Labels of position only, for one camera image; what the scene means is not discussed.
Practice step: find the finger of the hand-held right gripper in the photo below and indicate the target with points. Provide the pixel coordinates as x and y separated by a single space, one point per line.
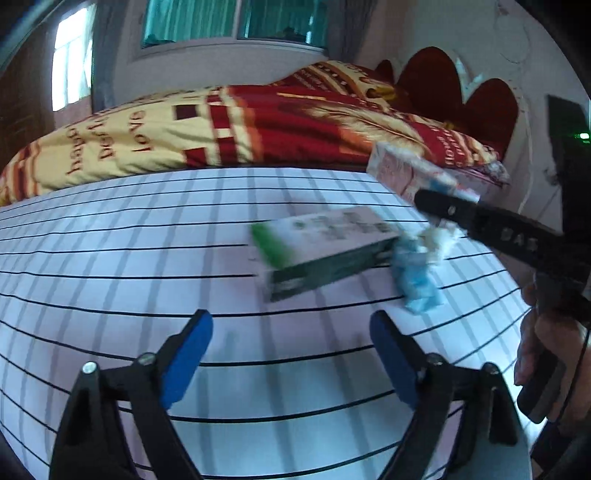
503 230

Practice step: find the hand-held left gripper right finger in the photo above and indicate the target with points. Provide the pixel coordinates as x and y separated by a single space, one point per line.
397 360

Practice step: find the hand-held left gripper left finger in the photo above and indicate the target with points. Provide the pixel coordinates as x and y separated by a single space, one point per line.
184 360

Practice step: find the white pink carton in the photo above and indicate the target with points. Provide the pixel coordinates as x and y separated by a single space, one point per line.
401 170

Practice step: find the green white box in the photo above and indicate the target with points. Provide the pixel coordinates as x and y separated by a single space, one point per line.
323 258

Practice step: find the person's right hand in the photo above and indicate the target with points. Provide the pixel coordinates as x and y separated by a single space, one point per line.
531 341

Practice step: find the light blue crumpled wrapper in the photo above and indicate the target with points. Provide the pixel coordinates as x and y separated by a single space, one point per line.
415 281

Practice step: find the white checked tablecloth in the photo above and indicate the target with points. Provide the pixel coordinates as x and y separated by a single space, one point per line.
184 258

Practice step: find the red padded headboard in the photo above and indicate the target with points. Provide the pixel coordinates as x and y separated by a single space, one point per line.
434 78

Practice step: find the red yellow printed blanket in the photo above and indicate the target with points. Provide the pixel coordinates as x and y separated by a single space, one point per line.
207 134

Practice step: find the grey curtain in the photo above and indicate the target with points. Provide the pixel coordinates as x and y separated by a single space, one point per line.
348 32

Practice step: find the bright window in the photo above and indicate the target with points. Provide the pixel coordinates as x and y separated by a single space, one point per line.
71 60

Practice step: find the green tinted window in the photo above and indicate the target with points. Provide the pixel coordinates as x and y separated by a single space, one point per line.
231 21

